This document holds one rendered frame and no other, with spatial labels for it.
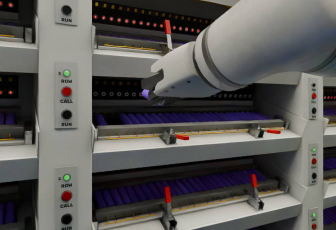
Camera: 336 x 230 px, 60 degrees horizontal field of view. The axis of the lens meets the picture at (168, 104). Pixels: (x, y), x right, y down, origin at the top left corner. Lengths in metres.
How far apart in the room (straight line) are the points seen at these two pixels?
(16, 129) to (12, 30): 0.19
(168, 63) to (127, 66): 0.24
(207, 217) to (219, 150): 0.17
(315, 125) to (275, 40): 0.72
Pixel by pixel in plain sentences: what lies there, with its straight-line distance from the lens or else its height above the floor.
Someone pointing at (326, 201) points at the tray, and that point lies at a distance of 1.07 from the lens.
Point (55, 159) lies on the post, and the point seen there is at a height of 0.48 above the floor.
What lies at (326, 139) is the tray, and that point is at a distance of 1.03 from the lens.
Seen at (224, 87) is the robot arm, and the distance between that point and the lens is 0.34.
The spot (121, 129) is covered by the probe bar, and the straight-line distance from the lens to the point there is 0.65.
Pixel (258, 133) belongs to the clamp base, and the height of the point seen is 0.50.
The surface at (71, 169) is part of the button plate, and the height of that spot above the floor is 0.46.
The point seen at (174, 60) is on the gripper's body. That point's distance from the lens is 0.37.
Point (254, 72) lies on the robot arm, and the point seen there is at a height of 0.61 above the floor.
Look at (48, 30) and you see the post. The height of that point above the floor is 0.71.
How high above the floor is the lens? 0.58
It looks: level
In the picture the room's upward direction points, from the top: straight up
